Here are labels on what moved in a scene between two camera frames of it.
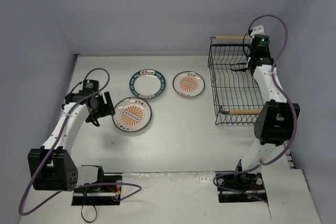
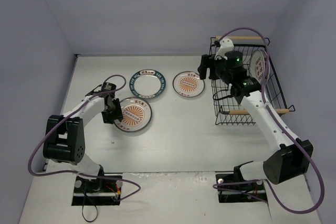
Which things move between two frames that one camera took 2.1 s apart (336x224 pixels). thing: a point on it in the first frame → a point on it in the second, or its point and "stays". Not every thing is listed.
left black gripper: (106, 104) → (111, 115)
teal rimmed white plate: (147, 83) stays
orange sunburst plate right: (188, 84) stays
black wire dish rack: (235, 94) stays
